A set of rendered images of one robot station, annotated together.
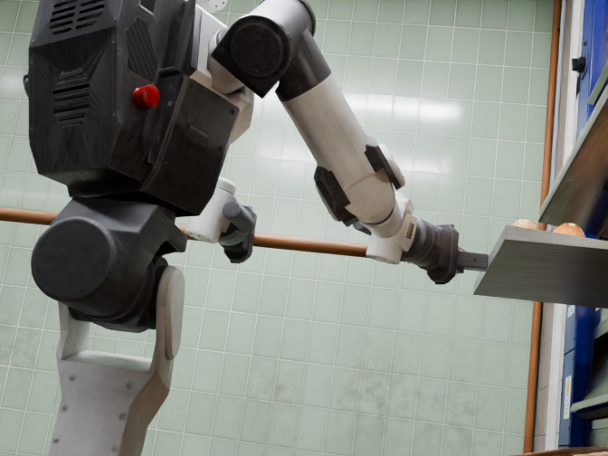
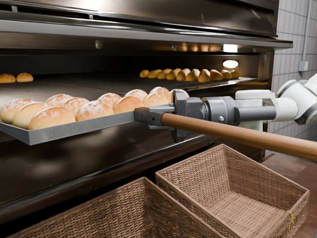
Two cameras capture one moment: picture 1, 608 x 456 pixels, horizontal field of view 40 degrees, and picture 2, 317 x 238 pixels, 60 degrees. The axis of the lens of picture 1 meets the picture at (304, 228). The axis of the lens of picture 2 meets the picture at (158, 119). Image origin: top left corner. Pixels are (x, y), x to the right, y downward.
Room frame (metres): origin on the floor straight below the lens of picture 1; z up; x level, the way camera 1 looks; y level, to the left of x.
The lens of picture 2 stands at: (2.22, 0.05, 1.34)
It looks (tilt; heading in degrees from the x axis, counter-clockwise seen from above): 13 degrees down; 215
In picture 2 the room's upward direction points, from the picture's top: straight up
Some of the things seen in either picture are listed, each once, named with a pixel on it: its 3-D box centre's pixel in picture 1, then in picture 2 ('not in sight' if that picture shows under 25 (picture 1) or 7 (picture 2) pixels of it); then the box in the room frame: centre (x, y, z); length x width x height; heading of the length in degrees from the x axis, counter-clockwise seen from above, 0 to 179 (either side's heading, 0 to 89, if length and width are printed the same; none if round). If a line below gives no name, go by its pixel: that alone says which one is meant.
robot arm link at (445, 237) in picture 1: (429, 247); (197, 115); (1.63, -0.26, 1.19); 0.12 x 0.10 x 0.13; 137
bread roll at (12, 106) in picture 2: not in sight; (21, 109); (1.88, -0.61, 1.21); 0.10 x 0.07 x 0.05; 175
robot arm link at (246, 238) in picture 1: (232, 227); not in sight; (1.67, 0.15, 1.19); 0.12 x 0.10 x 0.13; 165
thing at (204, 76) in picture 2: not in sight; (189, 73); (0.44, -0.94, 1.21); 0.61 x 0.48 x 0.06; 81
